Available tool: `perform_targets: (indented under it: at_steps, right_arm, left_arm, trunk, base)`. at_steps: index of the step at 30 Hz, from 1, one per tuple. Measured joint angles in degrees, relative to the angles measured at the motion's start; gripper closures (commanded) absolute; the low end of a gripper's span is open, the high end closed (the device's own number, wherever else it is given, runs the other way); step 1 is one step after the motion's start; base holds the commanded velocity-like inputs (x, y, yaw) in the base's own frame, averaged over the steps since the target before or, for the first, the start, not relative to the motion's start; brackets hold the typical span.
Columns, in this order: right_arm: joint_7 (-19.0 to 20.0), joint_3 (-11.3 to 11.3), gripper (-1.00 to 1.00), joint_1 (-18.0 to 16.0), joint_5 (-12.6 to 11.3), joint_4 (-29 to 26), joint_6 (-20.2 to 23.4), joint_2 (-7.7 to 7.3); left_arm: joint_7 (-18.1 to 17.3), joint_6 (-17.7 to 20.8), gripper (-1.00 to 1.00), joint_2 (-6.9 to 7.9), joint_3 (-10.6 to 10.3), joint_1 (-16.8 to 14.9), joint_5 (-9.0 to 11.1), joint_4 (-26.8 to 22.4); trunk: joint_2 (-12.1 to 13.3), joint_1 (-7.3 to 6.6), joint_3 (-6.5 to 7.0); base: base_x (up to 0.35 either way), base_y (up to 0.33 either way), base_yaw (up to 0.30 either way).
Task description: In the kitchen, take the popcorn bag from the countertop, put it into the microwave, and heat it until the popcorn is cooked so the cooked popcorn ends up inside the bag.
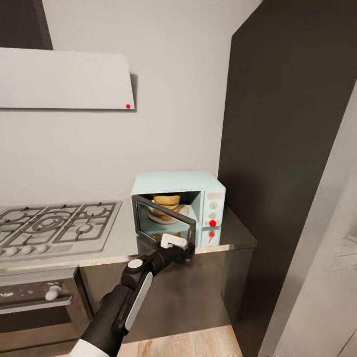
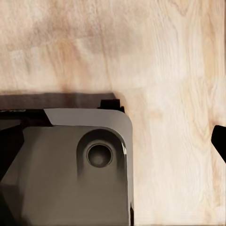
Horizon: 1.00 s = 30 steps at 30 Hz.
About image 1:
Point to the range hood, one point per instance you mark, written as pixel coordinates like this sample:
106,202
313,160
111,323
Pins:
34,75

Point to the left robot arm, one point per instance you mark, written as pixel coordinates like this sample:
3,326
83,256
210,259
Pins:
118,309

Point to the popcorn bag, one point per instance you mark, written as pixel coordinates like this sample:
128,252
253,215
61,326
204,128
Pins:
169,200

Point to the microwave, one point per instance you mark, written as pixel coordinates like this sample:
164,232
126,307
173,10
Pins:
201,205

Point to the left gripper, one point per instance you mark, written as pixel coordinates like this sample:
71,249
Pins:
174,254

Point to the fridge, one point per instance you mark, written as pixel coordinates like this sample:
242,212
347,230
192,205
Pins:
289,164

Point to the oven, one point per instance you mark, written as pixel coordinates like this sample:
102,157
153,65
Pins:
43,312

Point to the burner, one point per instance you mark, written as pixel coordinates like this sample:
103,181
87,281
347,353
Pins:
51,230

